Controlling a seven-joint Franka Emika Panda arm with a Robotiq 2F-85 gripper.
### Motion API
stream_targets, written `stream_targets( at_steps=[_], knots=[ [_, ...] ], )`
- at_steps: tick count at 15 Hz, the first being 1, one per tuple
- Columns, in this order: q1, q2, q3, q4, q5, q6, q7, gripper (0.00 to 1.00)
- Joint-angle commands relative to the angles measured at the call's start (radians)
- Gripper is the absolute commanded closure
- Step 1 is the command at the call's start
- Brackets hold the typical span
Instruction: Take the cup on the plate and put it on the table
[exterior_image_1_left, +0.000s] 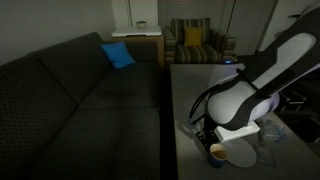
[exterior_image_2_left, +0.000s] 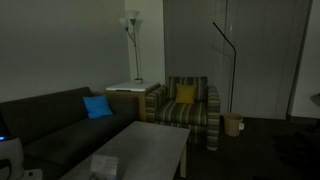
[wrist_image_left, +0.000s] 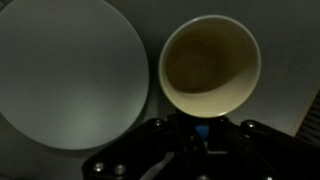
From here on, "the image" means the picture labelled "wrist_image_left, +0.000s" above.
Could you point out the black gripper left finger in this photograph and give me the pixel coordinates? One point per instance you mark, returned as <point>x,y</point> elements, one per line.
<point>140,150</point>

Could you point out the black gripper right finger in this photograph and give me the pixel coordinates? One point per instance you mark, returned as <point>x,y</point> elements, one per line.
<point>266,150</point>

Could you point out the blue cup with cream inside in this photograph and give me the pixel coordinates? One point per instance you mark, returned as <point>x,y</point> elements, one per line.
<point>213,100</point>

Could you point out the round white plate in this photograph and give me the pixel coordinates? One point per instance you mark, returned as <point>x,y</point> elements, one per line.
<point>66,73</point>

